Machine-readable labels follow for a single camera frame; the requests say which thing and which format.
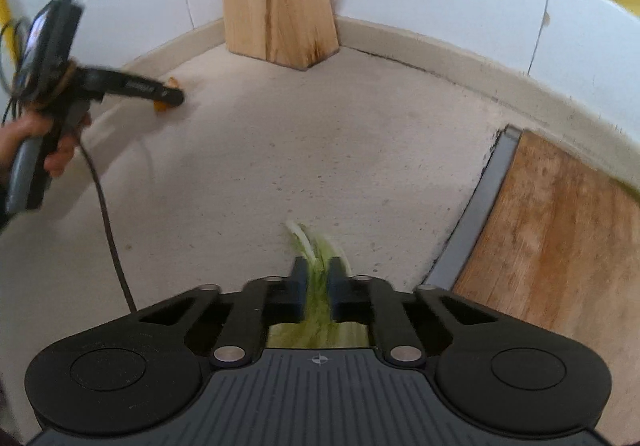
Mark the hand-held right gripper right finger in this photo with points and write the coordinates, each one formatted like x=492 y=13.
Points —
x=336 y=288

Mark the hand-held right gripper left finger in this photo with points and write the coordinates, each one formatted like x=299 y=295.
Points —
x=300 y=287

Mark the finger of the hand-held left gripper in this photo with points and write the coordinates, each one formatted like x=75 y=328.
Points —
x=140 y=88

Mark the wooden cutting board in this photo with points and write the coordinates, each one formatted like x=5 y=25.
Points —
x=560 y=251

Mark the cabbage leaf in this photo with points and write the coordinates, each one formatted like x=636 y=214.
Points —
x=317 y=276

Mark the grey metal rim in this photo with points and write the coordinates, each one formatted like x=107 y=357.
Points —
x=480 y=206

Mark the orange peel piece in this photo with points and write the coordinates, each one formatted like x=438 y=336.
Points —
x=162 y=110

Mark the person's left hand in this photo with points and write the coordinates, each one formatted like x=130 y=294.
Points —
x=25 y=128

